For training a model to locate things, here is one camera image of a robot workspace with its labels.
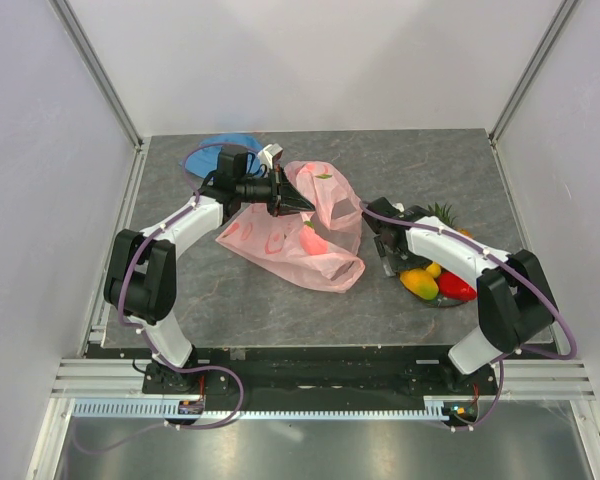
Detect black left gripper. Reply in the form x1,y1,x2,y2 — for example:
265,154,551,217
236,164,314,218

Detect yellow green red mango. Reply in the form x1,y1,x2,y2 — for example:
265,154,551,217
399,269,439,301

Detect yellow toy mango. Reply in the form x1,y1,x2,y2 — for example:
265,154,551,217
425,262,442,279

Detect pink peach plastic bag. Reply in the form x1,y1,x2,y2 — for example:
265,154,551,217
216,161,365,293

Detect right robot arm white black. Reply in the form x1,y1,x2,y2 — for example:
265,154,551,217
362,197,558,394

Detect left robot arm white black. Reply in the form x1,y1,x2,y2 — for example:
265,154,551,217
103,143,315,393

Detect dark round plate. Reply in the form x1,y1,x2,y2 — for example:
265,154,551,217
409,291,468,308

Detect red toy bell pepper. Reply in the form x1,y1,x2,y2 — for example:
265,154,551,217
437,271,477,302

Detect toy pineapple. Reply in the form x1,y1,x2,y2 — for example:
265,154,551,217
426,202,474,238

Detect blue bucket hat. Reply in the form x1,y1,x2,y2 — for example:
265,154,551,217
181,133,262,178

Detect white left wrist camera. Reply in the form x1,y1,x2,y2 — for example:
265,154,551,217
257,143,283,169

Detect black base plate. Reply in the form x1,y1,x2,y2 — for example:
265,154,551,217
143,345,499,400

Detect slotted cable duct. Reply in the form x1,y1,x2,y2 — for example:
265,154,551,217
73,392,480,421

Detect left aluminium frame post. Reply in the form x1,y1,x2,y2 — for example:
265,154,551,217
49,0,144,150

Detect aluminium frame post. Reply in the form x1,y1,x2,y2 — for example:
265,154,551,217
488,0,580,147
49,0,144,150

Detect right aluminium frame post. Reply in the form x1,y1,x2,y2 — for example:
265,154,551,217
488,0,580,147

